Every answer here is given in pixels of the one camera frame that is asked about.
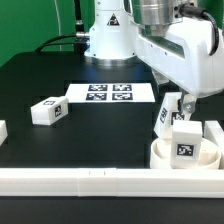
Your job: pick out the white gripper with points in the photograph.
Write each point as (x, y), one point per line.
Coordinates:
(191, 67)

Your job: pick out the white round stool seat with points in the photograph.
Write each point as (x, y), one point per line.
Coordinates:
(209, 156)

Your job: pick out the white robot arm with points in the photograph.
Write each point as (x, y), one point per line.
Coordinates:
(111, 36)

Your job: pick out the white marker sheet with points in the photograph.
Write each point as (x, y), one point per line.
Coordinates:
(110, 93)

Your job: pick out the white left fence bar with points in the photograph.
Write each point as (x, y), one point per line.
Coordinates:
(3, 131)

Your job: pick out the white front fence bar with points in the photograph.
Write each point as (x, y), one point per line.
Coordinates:
(92, 182)

